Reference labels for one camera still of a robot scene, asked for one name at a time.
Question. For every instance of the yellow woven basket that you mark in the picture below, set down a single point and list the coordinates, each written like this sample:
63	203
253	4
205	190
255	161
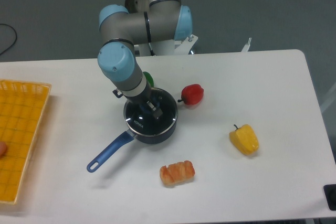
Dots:
22	107

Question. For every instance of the dark blue saucepan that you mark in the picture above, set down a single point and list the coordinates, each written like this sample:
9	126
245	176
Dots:
123	139

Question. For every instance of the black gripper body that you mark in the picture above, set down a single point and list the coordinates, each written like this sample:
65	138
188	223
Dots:
134	98

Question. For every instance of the peach object in basket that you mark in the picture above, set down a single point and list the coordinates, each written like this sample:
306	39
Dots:
3	148

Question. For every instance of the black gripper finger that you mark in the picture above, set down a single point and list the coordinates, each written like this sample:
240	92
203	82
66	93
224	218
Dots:
155	109

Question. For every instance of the green bell pepper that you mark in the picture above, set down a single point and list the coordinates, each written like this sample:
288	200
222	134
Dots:
149	78

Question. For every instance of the glass lid blue knob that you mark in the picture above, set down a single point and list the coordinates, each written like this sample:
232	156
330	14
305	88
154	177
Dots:
140	120

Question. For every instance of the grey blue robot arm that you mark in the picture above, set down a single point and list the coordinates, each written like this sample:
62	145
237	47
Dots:
121	30

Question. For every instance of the red bell pepper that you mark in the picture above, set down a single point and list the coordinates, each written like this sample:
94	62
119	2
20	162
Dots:
192	94

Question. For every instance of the orange bread pastry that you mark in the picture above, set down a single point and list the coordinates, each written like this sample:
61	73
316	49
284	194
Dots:
177	173

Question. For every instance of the yellow bell pepper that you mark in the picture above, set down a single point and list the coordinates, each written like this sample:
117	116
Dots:
244	139

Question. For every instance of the black device at edge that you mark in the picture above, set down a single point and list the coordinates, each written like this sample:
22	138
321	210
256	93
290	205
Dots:
330	194

